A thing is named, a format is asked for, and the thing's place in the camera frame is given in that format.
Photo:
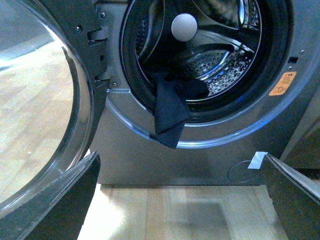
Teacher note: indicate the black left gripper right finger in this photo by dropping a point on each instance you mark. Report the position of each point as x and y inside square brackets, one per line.
[295, 198]

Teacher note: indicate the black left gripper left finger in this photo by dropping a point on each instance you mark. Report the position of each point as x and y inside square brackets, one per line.
[58, 211]

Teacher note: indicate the dark navy garment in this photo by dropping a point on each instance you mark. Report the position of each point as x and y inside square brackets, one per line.
[171, 109]

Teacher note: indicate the washing machine glass door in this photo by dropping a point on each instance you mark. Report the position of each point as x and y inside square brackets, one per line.
[50, 100]

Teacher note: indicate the grey front-load washing machine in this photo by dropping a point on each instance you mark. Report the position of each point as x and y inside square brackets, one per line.
[241, 50]

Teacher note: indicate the white tape strip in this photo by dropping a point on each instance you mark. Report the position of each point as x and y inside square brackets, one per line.
[257, 160]

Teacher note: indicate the orange warning sticker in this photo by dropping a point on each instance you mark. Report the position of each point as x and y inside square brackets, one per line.
[283, 84]

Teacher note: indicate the white drum hub cap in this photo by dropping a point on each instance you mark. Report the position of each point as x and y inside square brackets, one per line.
[184, 27]

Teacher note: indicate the grey door hinge bracket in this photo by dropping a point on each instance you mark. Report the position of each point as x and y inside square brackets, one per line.
[107, 35]

